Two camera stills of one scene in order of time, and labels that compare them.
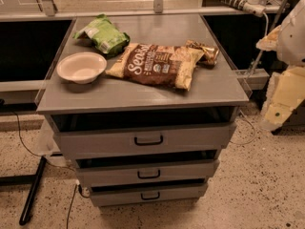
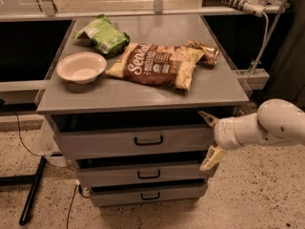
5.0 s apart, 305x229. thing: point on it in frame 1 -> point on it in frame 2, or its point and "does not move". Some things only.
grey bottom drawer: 147,194 does not move
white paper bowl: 81,67 does not move
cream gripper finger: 270,41 -> 209,118
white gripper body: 293,38 -> 224,133
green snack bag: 106,38 does not move
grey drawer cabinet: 142,106 does not move
